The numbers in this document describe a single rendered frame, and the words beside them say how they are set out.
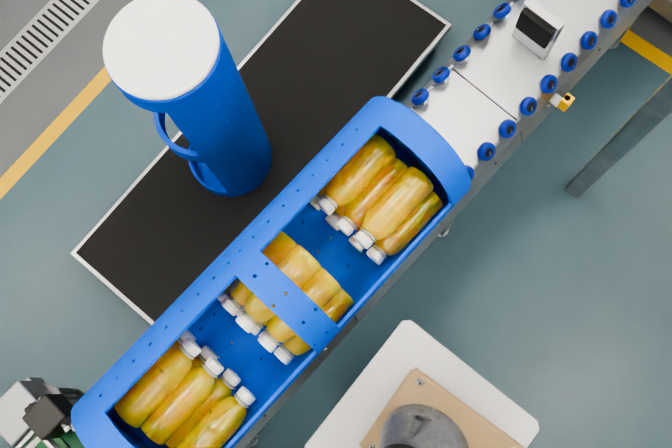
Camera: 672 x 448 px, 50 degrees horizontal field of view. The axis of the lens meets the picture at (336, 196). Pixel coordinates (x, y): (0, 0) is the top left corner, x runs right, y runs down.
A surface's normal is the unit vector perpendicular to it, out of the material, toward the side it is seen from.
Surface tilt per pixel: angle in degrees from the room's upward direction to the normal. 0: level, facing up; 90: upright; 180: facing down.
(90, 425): 27
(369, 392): 0
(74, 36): 0
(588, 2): 0
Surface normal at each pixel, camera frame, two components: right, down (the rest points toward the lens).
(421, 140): 0.07, -0.15
